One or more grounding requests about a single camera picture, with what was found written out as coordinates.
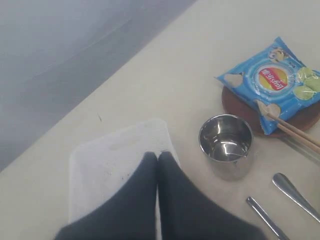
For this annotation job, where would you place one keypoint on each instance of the silver metal fork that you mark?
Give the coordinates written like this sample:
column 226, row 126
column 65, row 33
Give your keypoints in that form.
column 286, row 187

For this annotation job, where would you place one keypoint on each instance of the silver table knife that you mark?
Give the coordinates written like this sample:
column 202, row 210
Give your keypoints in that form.
column 265, row 217

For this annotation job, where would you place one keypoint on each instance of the blue potato chips bag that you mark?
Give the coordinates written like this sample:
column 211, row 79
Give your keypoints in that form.
column 276, row 78

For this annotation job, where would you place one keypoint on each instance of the brown wooden plate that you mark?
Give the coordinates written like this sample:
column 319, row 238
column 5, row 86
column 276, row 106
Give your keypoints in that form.
column 232, row 104

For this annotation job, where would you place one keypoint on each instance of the brown wooden chopstick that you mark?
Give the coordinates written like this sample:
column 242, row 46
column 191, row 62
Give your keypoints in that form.
column 277, row 119
column 297, row 140

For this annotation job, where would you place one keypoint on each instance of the white woven plastic basket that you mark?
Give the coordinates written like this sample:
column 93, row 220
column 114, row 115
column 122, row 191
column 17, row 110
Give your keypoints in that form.
column 98, row 168

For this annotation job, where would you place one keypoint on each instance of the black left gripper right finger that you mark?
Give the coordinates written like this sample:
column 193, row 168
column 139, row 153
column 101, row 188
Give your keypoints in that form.
column 188, row 214

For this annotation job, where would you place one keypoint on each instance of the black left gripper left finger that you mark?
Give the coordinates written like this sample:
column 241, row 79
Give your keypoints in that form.
column 130, row 214

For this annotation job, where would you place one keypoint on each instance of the black metal cup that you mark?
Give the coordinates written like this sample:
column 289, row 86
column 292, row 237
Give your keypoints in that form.
column 227, row 140

